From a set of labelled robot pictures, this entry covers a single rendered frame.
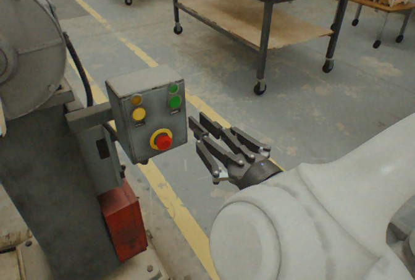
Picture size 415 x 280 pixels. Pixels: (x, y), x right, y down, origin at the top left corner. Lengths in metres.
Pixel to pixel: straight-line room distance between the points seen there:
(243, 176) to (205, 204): 1.34
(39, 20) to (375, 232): 0.54
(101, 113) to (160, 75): 0.18
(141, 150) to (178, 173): 1.28
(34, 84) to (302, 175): 0.48
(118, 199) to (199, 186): 0.89
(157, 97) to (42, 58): 0.24
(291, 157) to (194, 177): 0.70
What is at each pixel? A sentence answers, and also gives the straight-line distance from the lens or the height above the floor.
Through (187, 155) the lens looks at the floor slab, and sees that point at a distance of 2.12.
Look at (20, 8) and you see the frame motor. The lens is 0.57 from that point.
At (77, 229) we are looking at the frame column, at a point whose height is 0.59.
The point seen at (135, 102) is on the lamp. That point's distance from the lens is 0.65.
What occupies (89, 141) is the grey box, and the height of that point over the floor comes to 0.89.
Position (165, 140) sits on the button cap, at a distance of 0.72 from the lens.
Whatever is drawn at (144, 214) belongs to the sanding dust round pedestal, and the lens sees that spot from 1.82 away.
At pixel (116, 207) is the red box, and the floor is 0.62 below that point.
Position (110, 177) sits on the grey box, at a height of 0.72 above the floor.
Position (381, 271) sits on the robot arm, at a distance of 0.41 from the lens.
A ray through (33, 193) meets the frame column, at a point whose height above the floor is 0.81.
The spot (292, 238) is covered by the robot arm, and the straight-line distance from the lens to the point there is 0.24.
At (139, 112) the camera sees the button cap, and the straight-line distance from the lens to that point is 0.67.
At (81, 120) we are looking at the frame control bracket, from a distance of 0.76.
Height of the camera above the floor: 1.45
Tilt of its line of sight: 37 degrees down
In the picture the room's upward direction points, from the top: straight up
